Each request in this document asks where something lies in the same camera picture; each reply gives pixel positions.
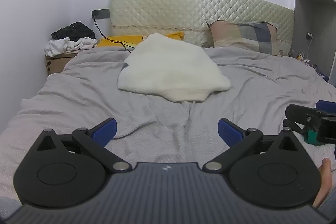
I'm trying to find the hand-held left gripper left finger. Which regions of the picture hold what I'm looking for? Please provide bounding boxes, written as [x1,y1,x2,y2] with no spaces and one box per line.
[37,118,132,173]

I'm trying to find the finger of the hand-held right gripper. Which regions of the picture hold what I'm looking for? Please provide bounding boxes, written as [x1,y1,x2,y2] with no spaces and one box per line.
[316,100,336,116]
[283,104,324,136]

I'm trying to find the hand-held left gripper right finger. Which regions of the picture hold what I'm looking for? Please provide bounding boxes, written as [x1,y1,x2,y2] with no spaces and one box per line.
[203,118,298,173]

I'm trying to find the white fleece striped sweater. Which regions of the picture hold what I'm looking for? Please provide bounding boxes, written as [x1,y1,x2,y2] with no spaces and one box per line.
[118,33,232,103]

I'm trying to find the white clothes pile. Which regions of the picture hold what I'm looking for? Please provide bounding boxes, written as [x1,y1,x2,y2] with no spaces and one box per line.
[44,37,98,58]

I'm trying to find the black clothes pile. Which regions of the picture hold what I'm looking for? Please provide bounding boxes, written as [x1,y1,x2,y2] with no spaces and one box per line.
[51,22,96,41]

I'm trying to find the person's right hand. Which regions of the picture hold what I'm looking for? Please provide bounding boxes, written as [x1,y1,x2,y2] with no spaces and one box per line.
[313,158,333,208]

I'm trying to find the grey bed blanket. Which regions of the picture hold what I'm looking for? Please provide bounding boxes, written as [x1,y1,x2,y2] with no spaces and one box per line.
[0,44,336,214]

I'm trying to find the group of small bottles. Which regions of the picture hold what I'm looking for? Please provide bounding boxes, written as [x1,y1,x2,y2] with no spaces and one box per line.
[296,49,313,65]

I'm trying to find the cardboard box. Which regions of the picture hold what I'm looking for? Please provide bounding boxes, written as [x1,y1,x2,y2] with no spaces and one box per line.
[45,51,80,77]

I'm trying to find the yellow cloth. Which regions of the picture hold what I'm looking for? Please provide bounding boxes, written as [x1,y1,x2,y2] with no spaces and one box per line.
[94,32,185,48]

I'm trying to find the plaid pillow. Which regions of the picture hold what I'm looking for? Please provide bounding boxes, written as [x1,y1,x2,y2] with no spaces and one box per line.
[207,20,282,57]

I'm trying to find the cream quilted headboard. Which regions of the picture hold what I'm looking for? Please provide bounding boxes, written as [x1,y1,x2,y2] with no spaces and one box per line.
[110,0,294,57]

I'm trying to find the white cable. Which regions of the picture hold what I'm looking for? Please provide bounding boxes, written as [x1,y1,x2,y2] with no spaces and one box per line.
[304,38,313,58]

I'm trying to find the black cable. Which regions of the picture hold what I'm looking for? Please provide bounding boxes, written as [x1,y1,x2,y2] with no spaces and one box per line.
[93,18,133,54]

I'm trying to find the grey wall socket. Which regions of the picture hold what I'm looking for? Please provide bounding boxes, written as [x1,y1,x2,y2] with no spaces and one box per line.
[92,8,110,20]

